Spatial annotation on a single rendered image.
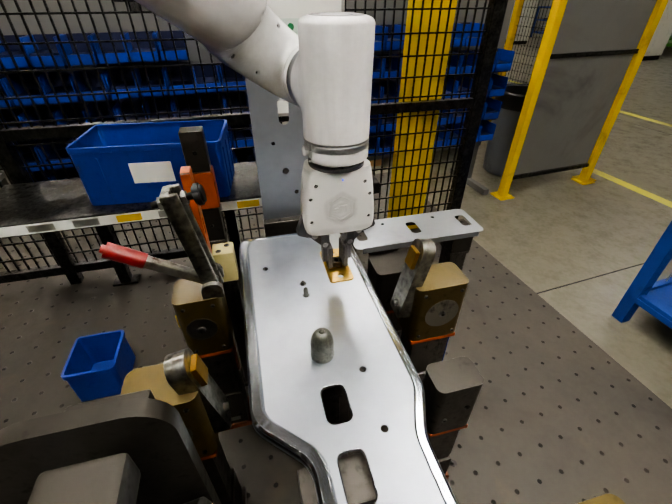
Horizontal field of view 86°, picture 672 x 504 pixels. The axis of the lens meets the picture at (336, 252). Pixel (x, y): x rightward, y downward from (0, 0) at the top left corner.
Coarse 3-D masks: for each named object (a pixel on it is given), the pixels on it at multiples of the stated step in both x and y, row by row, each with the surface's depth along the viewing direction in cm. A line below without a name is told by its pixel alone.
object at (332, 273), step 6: (336, 252) 61; (336, 258) 59; (324, 264) 59; (336, 264) 58; (342, 264) 59; (330, 270) 57; (336, 270) 57; (342, 270) 57; (348, 270) 57; (330, 276) 56; (336, 276) 56; (348, 276) 56; (336, 282) 55
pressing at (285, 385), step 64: (256, 256) 70; (320, 256) 70; (256, 320) 56; (320, 320) 56; (384, 320) 57; (256, 384) 47; (320, 384) 47; (384, 384) 47; (320, 448) 41; (384, 448) 41
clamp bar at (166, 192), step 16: (160, 192) 45; (176, 192) 46; (192, 192) 45; (160, 208) 45; (176, 208) 45; (176, 224) 46; (192, 224) 49; (192, 240) 48; (192, 256) 49; (208, 256) 53; (208, 272) 51
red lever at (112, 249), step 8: (104, 248) 47; (112, 248) 47; (120, 248) 48; (128, 248) 48; (104, 256) 47; (112, 256) 47; (120, 256) 47; (128, 256) 48; (136, 256) 48; (144, 256) 49; (152, 256) 50; (128, 264) 48; (136, 264) 48; (144, 264) 49; (152, 264) 49; (160, 264) 50; (168, 264) 51; (176, 264) 52; (160, 272) 51; (168, 272) 51; (176, 272) 51; (184, 272) 52; (192, 272) 52; (192, 280) 53
